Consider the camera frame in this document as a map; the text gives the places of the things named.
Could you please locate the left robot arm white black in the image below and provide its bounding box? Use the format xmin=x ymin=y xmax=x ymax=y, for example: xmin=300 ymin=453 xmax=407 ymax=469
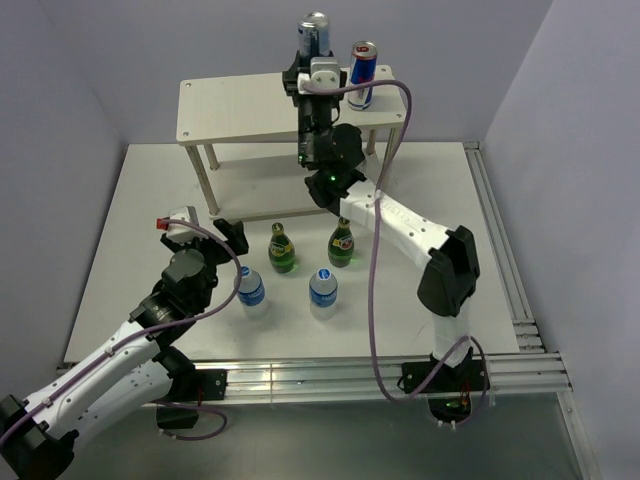
xmin=1 ymin=218 xmax=249 ymax=479

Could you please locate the green Perrier bottle red label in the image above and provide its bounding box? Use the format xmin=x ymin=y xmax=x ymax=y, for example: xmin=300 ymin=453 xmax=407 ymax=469
xmin=328 ymin=217 xmax=355 ymax=268

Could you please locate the purple cable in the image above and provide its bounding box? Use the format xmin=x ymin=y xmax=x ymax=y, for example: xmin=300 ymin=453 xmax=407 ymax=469
xmin=304 ymin=79 xmax=491 ymax=426
xmin=0 ymin=219 xmax=246 ymax=451

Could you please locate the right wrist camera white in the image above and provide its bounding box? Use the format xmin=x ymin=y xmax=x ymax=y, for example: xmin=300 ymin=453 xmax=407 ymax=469
xmin=298 ymin=57 xmax=327 ymax=95

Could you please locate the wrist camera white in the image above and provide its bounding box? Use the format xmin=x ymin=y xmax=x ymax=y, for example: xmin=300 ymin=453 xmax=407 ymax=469
xmin=156 ymin=206 xmax=199 ymax=244
xmin=298 ymin=57 xmax=327 ymax=95

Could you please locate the white two-tier wooden shelf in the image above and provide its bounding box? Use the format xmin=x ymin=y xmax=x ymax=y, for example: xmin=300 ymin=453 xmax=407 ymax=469
xmin=176 ymin=64 xmax=411 ymax=221

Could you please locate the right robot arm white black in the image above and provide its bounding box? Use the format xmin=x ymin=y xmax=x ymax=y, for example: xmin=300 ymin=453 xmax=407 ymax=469
xmin=282 ymin=54 xmax=480 ymax=390

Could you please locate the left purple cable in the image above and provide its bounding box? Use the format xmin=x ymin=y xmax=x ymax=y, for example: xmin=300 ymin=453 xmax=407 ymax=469
xmin=0 ymin=219 xmax=246 ymax=451

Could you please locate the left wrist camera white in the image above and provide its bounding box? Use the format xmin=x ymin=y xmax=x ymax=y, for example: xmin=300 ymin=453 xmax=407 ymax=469
xmin=156 ymin=206 xmax=199 ymax=244

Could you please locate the Red Bull can blue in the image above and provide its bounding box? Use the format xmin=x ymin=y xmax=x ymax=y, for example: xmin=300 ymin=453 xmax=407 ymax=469
xmin=347 ymin=41 xmax=378 ymax=110

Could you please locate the Pocari Sweat bottle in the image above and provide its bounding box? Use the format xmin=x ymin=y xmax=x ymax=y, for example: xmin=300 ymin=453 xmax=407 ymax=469
xmin=309 ymin=268 xmax=338 ymax=320
xmin=237 ymin=265 xmax=269 ymax=319

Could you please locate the silver energy drink can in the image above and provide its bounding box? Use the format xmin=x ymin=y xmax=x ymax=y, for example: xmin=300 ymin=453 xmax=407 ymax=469
xmin=297 ymin=11 xmax=331 ymax=58

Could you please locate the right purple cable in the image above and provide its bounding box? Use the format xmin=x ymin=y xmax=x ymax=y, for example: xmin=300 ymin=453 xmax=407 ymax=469
xmin=304 ymin=79 xmax=491 ymax=426

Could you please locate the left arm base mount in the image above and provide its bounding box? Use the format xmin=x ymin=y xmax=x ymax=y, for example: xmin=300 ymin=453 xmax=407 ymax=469
xmin=155 ymin=369 xmax=227 ymax=431

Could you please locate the aluminium rail frame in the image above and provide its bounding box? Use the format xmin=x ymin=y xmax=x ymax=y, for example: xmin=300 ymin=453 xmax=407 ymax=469
xmin=29 ymin=141 xmax=601 ymax=480

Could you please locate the green Perrier bottle yellow label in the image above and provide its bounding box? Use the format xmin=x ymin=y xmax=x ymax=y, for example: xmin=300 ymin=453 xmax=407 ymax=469
xmin=268 ymin=222 xmax=296 ymax=273

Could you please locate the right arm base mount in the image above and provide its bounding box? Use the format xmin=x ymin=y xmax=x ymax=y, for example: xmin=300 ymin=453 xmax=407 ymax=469
xmin=397 ymin=358 xmax=491 ymax=426

